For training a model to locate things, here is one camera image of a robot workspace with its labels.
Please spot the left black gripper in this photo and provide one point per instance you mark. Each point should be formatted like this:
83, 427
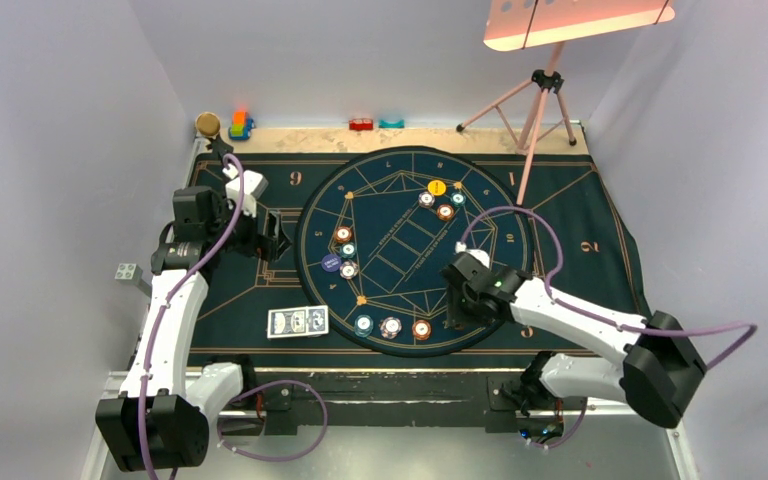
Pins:
268, 246

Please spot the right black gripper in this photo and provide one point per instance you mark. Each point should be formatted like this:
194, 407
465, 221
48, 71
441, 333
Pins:
456, 315

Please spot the orange red poker chip stack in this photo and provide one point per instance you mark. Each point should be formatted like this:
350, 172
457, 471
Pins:
421, 330

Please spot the blue playing card deck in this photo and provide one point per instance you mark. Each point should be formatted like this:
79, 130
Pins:
296, 322

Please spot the pink white poker chip stack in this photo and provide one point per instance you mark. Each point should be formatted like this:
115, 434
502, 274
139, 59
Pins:
390, 327

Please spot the yellow dealer button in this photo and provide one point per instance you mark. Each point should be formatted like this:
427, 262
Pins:
437, 187

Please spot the green poker chip stack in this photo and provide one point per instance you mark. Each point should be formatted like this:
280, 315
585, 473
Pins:
363, 326

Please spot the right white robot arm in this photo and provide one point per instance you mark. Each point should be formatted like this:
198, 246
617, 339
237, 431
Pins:
649, 364

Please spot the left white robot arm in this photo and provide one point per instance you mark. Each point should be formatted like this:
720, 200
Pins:
158, 420

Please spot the purple small blind button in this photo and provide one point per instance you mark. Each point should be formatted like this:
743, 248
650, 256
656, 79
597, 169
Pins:
331, 262

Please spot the round blue poker mat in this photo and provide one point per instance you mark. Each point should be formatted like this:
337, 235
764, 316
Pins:
402, 247

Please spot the colourful toy block stack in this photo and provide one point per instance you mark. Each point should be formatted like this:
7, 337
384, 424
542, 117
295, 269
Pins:
241, 126

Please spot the gold round knob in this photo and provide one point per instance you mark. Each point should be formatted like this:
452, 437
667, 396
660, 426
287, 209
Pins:
208, 124

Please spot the grey lego brick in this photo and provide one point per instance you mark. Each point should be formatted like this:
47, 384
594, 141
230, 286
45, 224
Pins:
128, 272

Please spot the red toy block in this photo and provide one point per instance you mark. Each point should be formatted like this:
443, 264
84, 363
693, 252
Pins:
361, 124

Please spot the teal toy block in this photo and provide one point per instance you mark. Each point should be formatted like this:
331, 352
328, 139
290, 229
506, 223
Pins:
391, 123

